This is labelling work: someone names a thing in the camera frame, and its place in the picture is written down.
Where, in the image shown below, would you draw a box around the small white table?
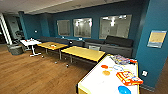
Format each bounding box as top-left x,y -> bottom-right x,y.
19,38 -> 43,58

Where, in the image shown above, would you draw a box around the small colourful table items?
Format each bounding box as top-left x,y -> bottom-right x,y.
49,42 -> 58,48

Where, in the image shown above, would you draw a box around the white bowl with blue rim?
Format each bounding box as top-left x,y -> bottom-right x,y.
112,65 -> 124,72

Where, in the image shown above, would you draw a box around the red flat disc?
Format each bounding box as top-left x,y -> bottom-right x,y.
100,64 -> 110,70

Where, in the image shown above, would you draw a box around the grey wall sofa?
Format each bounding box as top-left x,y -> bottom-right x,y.
36,34 -> 134,58

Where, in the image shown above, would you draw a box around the interior glass window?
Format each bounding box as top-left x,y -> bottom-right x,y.
98,13 -> 133,40
56,19 -> 72,37
73,17 -> 93,38

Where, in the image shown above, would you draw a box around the white table with dishes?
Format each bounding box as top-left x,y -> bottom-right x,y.
77,54 -> 140,94

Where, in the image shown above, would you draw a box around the white pillar outlet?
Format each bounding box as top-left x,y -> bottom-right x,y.
142,70 -> 148,77

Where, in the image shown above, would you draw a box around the grey floor bin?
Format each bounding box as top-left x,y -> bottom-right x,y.
7,43 -> 25,56

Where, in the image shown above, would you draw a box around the colourful snack bag pile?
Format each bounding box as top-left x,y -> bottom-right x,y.
109,54 -> 138,66

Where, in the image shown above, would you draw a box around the long yellow wooden table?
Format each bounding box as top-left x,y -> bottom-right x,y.
60,45 -> 107,66
37,41 -> 69,61

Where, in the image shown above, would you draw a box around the yellow pillar sign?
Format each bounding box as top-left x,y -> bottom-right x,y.
146,29 -> 168,49

